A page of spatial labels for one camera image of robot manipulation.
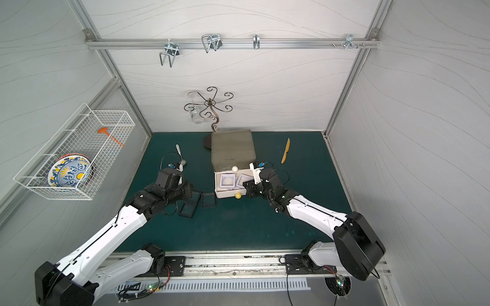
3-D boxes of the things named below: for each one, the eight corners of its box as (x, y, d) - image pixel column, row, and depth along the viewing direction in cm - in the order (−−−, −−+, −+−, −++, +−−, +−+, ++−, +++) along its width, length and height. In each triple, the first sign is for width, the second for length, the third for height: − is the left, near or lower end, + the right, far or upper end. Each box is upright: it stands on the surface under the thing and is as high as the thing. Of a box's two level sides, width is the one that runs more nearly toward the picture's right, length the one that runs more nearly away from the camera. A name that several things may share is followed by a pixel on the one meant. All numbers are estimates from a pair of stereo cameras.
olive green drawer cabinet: (214, 187, 99) (206, 162, 82) (218, 157, 112) (212, 130, 95) (254, 187, 99) (255, 162, 82) (253, 157, 112) (254, 130, 95)
